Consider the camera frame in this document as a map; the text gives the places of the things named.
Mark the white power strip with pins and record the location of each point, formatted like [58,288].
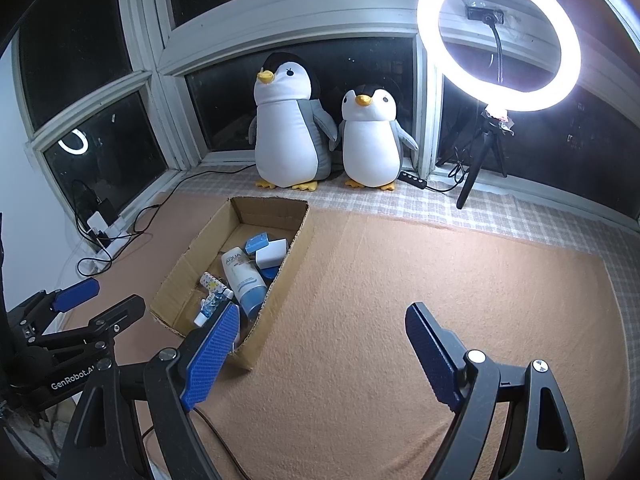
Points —
[107,252]

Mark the light blue plastic block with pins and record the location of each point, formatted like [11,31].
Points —
[257,243]

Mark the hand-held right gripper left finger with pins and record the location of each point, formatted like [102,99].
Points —
[210,355]

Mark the black tripod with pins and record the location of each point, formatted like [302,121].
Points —
[474,170]

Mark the white power adapter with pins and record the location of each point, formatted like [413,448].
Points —
[94,221]

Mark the white window frame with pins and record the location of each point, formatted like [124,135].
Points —
[150,35]

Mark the large penguin plush toy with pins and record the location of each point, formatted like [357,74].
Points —
[287,135]

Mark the plaid cloth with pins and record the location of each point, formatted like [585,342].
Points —
[525,210]

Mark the blue round tin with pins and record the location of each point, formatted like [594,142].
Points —
[270,272]

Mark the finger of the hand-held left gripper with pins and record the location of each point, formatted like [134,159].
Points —
[120,315]
[75,292]

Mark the black power adapter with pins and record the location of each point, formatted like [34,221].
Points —
[106,210]

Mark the blue hand sanitizer bottle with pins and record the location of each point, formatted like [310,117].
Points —
[210,305]

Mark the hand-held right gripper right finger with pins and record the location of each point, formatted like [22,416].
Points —
[430,355]

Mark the white charger plug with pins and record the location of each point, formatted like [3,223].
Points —
[272,252]

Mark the cardboard box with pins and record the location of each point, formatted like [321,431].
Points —
[285,280]

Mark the black gooseneck phone holder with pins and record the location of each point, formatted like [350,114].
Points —
[482,11]

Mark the white blue sunscreen tube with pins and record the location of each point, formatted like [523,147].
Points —
[240,275]

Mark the small penguin plush toy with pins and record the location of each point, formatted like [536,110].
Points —
[370,145]

